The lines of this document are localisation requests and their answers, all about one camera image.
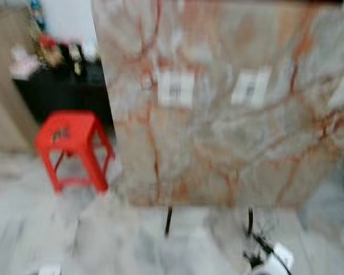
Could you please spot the black table leg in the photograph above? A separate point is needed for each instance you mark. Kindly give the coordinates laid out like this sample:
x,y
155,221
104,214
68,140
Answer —
x,y
168,220
250,222

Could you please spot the red veined marble table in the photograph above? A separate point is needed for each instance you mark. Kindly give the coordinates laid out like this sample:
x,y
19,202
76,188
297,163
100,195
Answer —
x,y
223,149

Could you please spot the white card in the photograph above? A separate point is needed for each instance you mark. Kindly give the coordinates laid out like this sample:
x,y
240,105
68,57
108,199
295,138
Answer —
x,y
176,89

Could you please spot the light wood cabinet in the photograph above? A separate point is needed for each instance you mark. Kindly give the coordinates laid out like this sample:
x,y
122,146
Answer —
x,y
3,86

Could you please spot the red plastic stool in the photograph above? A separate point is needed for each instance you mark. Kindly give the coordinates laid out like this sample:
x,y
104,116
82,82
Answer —
x,y
83,127

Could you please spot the pink white tissue pack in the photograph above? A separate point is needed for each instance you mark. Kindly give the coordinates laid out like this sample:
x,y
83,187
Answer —
x,y
24,63

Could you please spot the black tv console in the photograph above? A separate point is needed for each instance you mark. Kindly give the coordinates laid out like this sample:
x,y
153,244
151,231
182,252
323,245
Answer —
x,y
69,94

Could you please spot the red lid snack jar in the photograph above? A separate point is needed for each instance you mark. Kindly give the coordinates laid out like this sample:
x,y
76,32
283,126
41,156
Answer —
x,y
49,51

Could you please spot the black mouse plush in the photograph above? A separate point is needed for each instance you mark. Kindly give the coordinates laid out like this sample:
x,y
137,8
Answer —
x,y
74,52

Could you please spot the white duck plush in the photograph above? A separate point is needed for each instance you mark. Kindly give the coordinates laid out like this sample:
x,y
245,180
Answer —
x,y
90,50

